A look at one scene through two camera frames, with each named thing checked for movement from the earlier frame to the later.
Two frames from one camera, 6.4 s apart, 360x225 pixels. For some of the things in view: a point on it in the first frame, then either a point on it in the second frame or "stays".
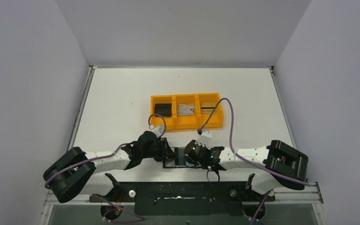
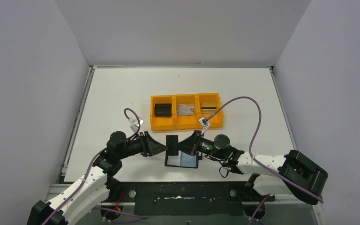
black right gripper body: x=196 y=161 -> x=206 y=145
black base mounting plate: x=184 y=198 stays
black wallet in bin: x=164 y=109 stays
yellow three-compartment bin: x=183 y=111 stays
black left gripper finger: x=168 y=154 -> x=152 y=147
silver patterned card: x=185 y=109 stays
